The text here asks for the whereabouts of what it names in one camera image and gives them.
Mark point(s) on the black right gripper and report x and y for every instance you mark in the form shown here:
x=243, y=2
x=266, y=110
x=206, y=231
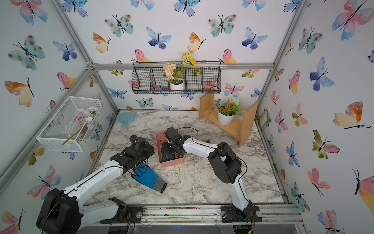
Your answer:
x=164, y=149

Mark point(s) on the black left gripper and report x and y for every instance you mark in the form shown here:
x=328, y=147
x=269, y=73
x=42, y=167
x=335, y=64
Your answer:
x=150, y=150

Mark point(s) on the green black screwdriver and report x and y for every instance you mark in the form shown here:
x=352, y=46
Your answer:
x=169, y=157

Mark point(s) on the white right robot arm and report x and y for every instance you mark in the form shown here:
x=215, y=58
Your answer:
x=224, y=162

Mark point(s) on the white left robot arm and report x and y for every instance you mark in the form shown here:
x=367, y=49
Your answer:
x=64, y=211

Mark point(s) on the pink storage box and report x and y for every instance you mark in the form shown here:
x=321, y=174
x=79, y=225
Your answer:
x=164, y=147

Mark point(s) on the wooden desktop shelf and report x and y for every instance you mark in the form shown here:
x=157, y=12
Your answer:
x=240, y=129

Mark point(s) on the blue grey work glove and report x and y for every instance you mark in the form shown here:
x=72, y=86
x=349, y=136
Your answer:
x=147, y=177

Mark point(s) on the light blue hand mirror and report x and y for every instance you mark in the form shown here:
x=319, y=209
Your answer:
x=125, y=118

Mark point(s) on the white flower pot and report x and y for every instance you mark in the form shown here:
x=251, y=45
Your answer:
x=223, y=119

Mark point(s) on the pink white artificial flower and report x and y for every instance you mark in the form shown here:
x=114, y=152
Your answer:
x=85, y=122

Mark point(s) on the small white basket pot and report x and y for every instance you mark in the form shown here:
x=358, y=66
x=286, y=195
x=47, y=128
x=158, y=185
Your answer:
x=180, y=86

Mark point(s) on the green orange artificial plant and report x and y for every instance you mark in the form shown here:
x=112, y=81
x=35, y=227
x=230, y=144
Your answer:
x=230, y=108

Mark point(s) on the beige yellow artificial flowers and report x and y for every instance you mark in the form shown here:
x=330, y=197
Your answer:
x=177, y=72

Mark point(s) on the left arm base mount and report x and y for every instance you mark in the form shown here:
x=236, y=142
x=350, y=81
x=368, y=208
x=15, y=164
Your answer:
x=125, y=214

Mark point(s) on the black wire wall basket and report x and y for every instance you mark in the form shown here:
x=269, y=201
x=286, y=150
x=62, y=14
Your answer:
x=147, y=78

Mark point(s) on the white mesh wall basket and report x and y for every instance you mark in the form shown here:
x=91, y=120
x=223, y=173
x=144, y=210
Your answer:
x=64, y=123

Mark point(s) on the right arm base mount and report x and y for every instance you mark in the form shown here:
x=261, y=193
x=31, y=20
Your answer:
x=231, y=214

